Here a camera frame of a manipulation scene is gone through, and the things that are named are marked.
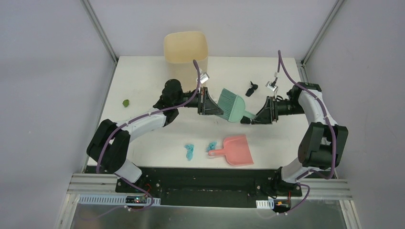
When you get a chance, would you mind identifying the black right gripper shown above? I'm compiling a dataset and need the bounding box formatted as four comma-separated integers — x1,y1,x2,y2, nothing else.
252,96,306,125

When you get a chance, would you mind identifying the mint green hand brush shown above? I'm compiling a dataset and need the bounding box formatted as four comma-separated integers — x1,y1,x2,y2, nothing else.
217,88,256,123

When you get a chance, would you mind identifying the pink plastic dustpan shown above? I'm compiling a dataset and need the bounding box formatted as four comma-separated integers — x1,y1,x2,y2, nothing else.
208,135,254,167

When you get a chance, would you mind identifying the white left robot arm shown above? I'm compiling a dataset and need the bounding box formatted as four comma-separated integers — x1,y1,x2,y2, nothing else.
86,79,224,193

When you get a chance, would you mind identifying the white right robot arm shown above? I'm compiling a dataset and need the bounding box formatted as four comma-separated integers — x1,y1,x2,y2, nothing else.
249,82,348,196

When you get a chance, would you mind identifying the black flat paper scrap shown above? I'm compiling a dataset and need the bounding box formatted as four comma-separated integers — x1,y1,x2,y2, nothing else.
240,116,251,125

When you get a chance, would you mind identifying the black twisted paper scrap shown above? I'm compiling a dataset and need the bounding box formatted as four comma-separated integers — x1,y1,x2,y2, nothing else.
245,82,258,97

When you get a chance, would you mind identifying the light blue small paper scrap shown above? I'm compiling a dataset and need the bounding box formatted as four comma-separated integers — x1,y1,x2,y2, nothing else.
206,141,217,152

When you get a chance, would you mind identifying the light blue long paper scrap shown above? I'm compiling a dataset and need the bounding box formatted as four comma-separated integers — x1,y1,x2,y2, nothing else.
184,144,194,161

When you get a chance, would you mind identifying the beige plastic waste bin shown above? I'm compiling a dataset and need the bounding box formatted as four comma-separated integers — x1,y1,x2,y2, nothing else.
163,31,208,91

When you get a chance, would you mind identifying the green paper scrap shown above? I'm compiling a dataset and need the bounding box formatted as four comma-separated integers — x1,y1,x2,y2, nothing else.
122,99,130,108

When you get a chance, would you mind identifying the right controller circuit board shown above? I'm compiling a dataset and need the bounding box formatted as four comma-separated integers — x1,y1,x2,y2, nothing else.
273,201,291,213

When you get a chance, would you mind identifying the controller circuit board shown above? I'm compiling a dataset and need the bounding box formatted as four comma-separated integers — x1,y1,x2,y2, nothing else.
125,196,148,205
273,201,291,213

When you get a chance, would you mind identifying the left controller circuit board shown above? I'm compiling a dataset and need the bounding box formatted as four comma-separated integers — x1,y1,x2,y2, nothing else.
125,196,148,205

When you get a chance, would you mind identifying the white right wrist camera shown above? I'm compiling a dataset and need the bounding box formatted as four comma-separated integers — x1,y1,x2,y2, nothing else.
266,81,278,93

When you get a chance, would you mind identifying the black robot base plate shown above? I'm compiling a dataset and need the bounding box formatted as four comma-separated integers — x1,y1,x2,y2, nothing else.
87,167,336,209

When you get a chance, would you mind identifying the aluminium frame rail right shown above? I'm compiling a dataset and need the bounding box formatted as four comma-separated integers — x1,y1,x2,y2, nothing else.
301,0,346,67

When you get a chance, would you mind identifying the aluminium frame rail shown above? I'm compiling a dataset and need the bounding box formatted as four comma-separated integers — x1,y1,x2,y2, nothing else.
301,0,346,67
80,0,118,65

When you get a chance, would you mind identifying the aluminium frame rail left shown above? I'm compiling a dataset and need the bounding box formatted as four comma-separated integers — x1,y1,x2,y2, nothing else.
80,0,118,65

